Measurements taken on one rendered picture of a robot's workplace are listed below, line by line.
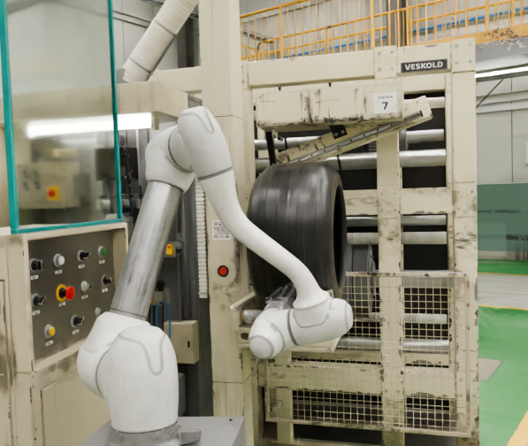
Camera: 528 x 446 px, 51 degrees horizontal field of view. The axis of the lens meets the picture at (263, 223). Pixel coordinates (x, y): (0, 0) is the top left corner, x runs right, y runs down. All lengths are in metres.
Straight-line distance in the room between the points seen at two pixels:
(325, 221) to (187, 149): 0.62
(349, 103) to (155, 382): 1.44
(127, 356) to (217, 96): 1.18
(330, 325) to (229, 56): 1.14
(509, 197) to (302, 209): 9.41
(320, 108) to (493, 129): 9.12
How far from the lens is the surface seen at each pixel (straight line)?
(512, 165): 11.26
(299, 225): 1.87
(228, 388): 2.28
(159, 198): 1.55
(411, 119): 2.43
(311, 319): 1.50
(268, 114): 2.38
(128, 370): 1.31
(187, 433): 1.40
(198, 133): 1.45
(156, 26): 2.66
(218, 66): 2.20
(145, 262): 1.52
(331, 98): 2.34
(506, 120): 11.31
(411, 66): 2.65
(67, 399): 1.79
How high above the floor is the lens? 1.35
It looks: 3 degrees down
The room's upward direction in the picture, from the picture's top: 2 degrees counter-clockwise
